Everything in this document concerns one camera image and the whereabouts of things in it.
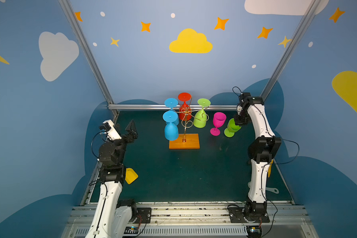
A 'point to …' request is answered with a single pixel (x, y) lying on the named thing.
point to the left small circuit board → (131, 230)
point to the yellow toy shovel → (130, 175)
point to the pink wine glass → (219, 119)
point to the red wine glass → (185, 113)
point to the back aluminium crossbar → (138, 106)
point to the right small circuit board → (254, 231)
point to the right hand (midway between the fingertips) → (243, 123)
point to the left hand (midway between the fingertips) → (126, 121)
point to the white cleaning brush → (273, 190)
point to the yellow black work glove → (269, 168)
